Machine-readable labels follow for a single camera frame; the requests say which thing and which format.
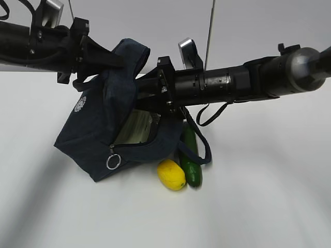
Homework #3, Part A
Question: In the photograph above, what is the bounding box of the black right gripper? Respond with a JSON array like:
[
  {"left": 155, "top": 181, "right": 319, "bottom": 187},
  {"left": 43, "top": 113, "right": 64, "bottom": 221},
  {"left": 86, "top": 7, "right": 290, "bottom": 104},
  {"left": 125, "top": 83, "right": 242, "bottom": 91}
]
[{"left": 134, "top": 56, "right": 207, "bottom": 113}]

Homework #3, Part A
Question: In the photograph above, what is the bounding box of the green cucumber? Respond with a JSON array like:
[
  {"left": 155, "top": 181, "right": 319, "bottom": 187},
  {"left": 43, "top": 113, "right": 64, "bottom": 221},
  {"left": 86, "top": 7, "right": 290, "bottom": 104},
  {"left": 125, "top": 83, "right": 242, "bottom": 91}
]
[{"left": 179, "top": 126, "right": 202, "bottom": 188}]

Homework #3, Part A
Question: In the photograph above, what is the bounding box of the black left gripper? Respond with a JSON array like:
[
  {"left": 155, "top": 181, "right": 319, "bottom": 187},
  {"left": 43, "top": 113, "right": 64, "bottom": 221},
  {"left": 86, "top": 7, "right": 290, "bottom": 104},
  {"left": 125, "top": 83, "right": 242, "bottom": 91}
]
[{"left": 27, "top": 17, "right": 124, "bottom": 84}]

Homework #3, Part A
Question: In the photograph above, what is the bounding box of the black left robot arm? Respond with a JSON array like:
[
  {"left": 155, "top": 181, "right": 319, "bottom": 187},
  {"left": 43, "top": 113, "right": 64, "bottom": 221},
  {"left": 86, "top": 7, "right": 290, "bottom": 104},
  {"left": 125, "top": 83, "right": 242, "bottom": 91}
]
[{"left": 1, "top": 18, "right": 124, "bottom": 84}]

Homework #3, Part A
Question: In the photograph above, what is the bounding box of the glass container green lid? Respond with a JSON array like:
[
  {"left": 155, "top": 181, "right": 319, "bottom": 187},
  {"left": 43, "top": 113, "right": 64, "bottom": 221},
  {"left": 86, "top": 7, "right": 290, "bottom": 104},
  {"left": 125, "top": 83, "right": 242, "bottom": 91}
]
[{"left": 114, "top": 110, "right": 160, "bottom": 145}]

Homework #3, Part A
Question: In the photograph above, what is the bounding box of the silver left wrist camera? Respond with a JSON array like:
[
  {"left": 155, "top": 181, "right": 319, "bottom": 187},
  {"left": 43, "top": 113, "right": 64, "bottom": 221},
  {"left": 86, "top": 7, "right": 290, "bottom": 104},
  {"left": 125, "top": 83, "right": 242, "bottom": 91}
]
[{"left": 32, "top": 0, "right": 64, "bottom": 28}]

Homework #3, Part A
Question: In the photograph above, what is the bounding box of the dark blue lunch bag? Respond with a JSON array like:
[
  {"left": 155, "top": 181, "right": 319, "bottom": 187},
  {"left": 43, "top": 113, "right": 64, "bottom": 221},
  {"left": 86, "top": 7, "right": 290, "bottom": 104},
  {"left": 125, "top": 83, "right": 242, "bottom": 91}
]
[{"left": 54, "top": 38, "right": 212, "bottom": 182}]

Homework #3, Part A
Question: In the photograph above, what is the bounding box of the yellow lemon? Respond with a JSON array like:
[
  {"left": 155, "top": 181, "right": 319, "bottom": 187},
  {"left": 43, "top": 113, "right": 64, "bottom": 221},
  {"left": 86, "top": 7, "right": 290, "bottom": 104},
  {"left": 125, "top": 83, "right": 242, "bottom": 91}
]
[{"left": 157, "top": 159, "right": 186, "bottom": 191}]

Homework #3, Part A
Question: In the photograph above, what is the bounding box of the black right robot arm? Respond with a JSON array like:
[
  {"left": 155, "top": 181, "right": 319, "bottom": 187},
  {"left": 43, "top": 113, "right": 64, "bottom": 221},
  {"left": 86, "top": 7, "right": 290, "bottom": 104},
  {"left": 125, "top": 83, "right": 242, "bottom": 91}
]
[{"left": 136, "top": 44, "right": 330, "bottom": 113}]

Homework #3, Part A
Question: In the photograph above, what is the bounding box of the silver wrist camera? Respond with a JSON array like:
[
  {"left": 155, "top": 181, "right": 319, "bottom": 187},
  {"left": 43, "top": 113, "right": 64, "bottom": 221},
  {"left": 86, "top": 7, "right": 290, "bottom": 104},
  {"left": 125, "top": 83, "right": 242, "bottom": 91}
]
[
  {"left": 178, "top": 38, "right": 203, "bottom": 70},
  {"left": 32, "top": 0, "right": 64, "bottom": 28}
]

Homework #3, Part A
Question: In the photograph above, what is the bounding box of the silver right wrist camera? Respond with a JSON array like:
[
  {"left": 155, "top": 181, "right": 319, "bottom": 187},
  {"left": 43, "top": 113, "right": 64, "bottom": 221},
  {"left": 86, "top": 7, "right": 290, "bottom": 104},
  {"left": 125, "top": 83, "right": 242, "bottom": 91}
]
[{"left": 178, "top": 38, "right": 203, "bottom": 70}]

